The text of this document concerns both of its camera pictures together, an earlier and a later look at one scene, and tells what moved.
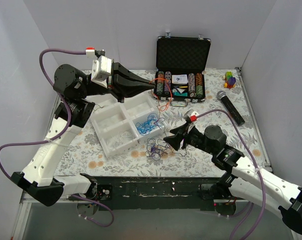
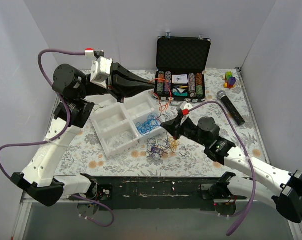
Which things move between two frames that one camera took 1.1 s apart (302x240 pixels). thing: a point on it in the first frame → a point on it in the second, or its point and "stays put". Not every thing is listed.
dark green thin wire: (100, 107) stays put
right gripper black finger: (175, 140) → (173, 127)
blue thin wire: (144, 127) stays put
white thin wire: (117, 142) stays put
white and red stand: (191, 112) → (184, 105)
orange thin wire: (157, 97) stays put
